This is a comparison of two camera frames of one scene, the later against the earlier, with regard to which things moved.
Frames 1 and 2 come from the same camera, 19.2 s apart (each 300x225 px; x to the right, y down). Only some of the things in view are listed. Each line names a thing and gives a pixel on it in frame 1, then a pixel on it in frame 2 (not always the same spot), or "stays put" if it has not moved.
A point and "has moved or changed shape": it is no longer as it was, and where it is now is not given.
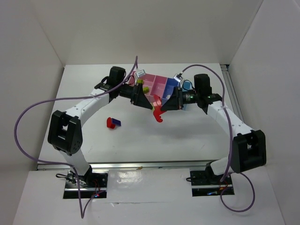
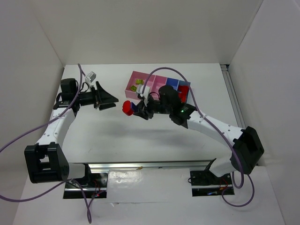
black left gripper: x=135 y=94 → x=95 y=97
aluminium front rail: x=182 y=165 stays put
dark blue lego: x=116 y=122 → x=134 y=108
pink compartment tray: x=155 y=83 stays put
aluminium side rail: x=235 y=104 stays put
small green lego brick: x=146 y=89 has moved or changed shape
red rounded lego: x=109 y=123 → x=126 y=108
